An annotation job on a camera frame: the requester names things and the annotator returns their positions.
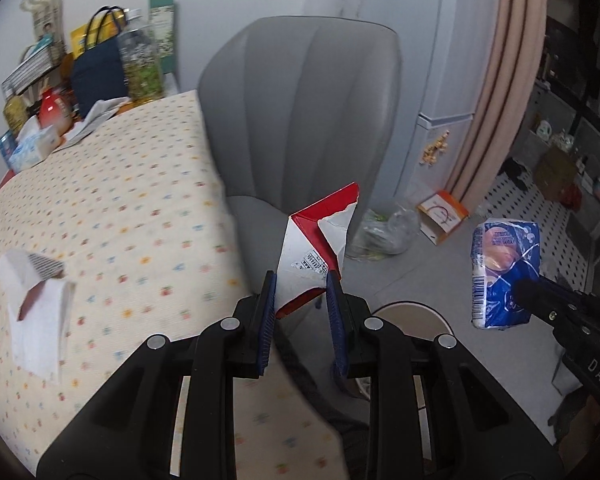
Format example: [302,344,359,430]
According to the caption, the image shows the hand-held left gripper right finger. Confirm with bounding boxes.
[325,270,566,480]

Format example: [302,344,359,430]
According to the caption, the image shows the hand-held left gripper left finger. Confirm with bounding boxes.
[36,270,280,480]

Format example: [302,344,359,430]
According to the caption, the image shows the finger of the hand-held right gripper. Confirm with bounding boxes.
[512,277,588,335]

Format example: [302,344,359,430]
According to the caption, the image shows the blue snack packet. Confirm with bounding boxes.
[469,216,542,332]

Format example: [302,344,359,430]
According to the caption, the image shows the cream round waste bin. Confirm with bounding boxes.
[347,300,456,402]

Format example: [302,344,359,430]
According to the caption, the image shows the torn red white carton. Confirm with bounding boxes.
[274,182,362,321]

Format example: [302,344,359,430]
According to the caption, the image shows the white tissue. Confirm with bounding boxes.
[0,249,77,387]

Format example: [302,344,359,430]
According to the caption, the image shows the person's right forearm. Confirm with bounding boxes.
[547,387,600,462]

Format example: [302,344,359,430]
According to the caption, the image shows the clear plastic bag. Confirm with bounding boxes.
[347,204,422,262]

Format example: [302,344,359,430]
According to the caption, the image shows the red bag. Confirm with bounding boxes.
[559,184,584,212]

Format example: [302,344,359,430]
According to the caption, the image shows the brown cardboard box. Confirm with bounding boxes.
[531,146,579,202]

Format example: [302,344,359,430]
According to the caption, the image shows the black shoes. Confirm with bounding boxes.
[499,156,532,192]

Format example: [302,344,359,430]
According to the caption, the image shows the orange white cardboard box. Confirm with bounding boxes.
[416,189,471,247]

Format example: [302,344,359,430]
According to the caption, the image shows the dotted cream tablecloth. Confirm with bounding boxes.
[0,90,346,480]

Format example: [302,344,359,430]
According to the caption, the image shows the small figure magnets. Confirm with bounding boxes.
[418,129,452,167]

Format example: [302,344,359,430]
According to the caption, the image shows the grey upholstered chair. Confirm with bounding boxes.
[197,16,404,311]

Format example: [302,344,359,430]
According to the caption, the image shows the striped wrapper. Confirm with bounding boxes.
[26,252,67,282]

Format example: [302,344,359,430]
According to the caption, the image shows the pink curtain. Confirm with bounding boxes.
[447,0,549,207]

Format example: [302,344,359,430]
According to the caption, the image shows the white papers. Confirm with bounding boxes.
[59,99,119,149]

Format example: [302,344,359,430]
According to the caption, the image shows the white fridge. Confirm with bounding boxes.
[300,0,504,207]

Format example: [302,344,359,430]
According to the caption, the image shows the blue white tissue pack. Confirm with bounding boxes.
[7,127,64,172]

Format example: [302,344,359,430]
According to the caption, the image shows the clear plastic jar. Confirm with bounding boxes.
[116,9,165,102]

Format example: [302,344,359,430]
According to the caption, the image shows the navy tote bag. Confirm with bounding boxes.
[70,5,132,117]

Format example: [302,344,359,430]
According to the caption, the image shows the red bottle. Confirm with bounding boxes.
[37,87,74,129]

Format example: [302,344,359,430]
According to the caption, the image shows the tall green box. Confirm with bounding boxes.
[147,0,180,77]

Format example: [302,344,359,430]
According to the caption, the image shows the yellow patterned tin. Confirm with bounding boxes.
[2,95,32,134]

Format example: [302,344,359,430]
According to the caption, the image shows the yellow box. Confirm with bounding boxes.
[70,12,127,59]

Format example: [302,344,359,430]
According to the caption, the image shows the beige printed tote bag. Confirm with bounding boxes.
[20,0,67,52]

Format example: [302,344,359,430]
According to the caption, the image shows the black wire rack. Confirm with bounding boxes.
[0,45,64,97]

